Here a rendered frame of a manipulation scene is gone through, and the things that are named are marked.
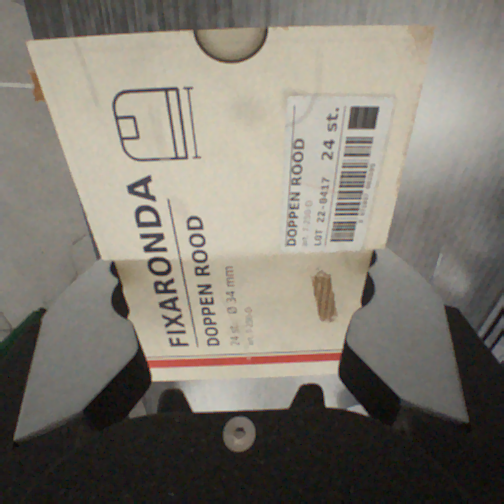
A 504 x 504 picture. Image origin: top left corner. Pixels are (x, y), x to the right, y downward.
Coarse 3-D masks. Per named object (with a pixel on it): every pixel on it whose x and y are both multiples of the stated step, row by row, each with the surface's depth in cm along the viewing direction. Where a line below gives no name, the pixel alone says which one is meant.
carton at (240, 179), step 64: (64, 64) 7; (128, 64) 7; (192, 64) 7; (256, 64) 8; (320, 64) 8; (384, 64) 8; (64, 128) 8; (128, 128) 8; (192, 128) 8; (256, 128) 8; (320, 128) 8; (384, 128) 8; (128, 192) 9; (192, 192) 9; (256, 192) 9; (320, 192) 9; (384, 192) 10; (128, 256) 11; (192, 256) 11; (256, 256) 11; (320, 256) 11; (192, 320) 12; (256, 320) 13; (320, 320) 13
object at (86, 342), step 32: (96, 288) 9; (64, 320) 8; (96, 320) 8; (128, 320) 8; (64, 352) 7; (96, 352) 7; (128, 352) 7; (32, 384) 6; (64, 384) 6; (96, 384) 6; (128, 384) 6; (32, 416) 5; (64, 416) 5; (96, 416) 6
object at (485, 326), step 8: (496, 304) 38; (496, 312) 38; (488, 320) 39; (496, 320) 38; (480, 328) 41; (488, 328) 39; (496, 328) 38; (480, 336) 41; (488, 336) 39; (496, 336) 38; (488, 344) 39; (496, 344) 38; (496, 352) 38
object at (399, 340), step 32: (384, 256) 10; (384, 288) 8; (416, 288) 8; (352, 320) 7; (384, 320) 7; (416, 320) 7; (352, 352) 6; (384, 352) 6; (416, 352) 6; (448, 352) 6; (352, 384) 7; (384, 384) 6; (416, 384) 6; (448, 384) 6; (384, 416) 6; (448, 416) 5
